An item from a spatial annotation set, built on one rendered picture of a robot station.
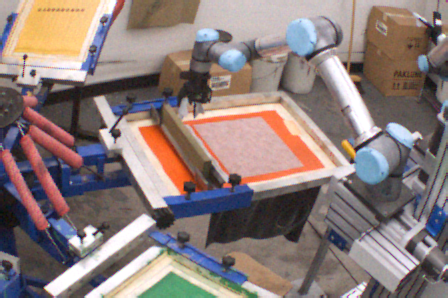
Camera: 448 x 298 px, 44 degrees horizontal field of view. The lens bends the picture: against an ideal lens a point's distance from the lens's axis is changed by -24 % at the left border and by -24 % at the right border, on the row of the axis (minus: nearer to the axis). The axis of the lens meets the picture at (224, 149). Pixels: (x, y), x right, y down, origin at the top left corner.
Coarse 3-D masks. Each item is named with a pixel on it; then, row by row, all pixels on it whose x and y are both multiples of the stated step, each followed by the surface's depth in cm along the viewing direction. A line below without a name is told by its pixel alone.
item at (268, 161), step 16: (256, 144) 270; (272, 144) 272; (288, 144) 274; (304, 144) 276; (160, 160) 251; (176, 160) 253; (224, 160) 258; (240, 160) 259; (256, 160) 261; (272, 160) 263; (288, 160) 265; (304, 160) 267; (176, 176) 245; (192, 176) 247; (256, 176) 253; (272, 176) 255
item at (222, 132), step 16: (256, 112) 289; (272, 112) 291; (144, 128) 266; (160, 128) 267; (192, 128) 271; (208, 128) 273; (224, 128) 275; (240, 128) 277; (256, 128) 279; (272, 128) 281; (160, 144) 259; (208, 144) 264; (224, 144) 266; (240, 144) 268
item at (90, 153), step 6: (96, 144) 236; (78, 150) 231; (84, 150) 232; (90, 150) 233; (96, 150) 234; (102, 150) 234; (84, 156) 230; (90, 156) 231; (96, 156) 232; (102, 156) 234; (84, 162) 231; (90, 162) 233; (96, 162) 234; (108, 162) 237
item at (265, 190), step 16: (224, 96) 288; (240, 96) 290; (256, 96) 293; (272, 96) 296; (288, 96) 298; (144, 112) 269; (176, 112) 277; (288, 112) 294; (128, 128) 258; (304, 128) 285; (320, 144) 276; (144, 160) 243; (336, 160) 266; (304, 176) 252; (320, 176) 253; (160, 192) 230; (256, 192) 240; (272, 192) 244; (288, 192) 248
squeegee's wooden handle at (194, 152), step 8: (168, 112) 258; (168, 120) 259; (176, 120) 254; (168, 128) 259; (176, 128) 253; (184, 128) 251; (176, 136) 254; (184, 136) 248; (192, 136) 248; (184, 144) 249; (192, 144) 244; (184, 152) 250; (192, 152) 244; (200, 152) 241; (192, 160) 245; (200, 160) 239; (208, 160) 238; (200, 168) 240; (208, 168) 240; (208, 176) 242
